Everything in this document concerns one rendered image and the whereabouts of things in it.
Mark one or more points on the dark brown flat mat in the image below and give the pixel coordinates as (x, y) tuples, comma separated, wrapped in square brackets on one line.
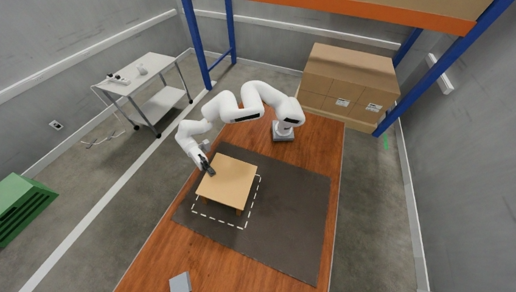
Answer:
[(285, 228)]

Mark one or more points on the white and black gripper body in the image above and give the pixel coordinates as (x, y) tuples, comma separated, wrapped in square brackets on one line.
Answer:
[(193, 153)]

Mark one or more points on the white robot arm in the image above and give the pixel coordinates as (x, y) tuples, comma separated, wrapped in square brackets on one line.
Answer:
[(224, 105)]

